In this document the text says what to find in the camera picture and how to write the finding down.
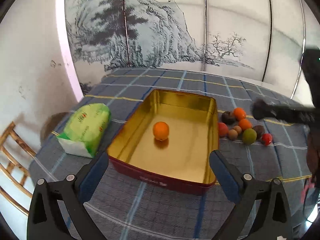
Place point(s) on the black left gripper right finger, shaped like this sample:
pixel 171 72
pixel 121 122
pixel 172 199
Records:
pixel 273 218

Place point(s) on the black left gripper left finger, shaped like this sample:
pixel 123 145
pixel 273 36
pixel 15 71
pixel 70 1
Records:
pixel 45 220

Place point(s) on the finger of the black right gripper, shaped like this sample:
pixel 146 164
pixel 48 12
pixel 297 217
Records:
pixel 300 115

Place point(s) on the dark water chestnut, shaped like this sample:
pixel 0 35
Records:
pixel 260 131
pixel 228 118

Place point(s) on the orange tangerine top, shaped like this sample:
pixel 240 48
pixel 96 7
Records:
pixel 239 113

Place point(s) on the orange tangerine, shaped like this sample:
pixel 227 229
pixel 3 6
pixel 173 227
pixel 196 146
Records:
pixel 245 124
pixel 160 131
pixel 239 113

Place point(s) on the green round fruit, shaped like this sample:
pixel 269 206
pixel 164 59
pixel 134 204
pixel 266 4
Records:
pixel 249 136

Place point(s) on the small red tomato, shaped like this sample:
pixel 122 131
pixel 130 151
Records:
pixel 266 139

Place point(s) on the wooden chair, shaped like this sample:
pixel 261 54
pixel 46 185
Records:
pixel 14 171

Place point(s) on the ink landscape folding screen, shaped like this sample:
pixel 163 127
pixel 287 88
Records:
pixel 256 40

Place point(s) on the green tissue pack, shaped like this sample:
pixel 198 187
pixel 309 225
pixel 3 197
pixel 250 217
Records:
pixel 84 130

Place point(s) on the brown round stool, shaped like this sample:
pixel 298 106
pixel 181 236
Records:
pixel 50 124

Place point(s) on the red gold toffee tin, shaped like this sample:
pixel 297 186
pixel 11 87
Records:
pixel 180 163

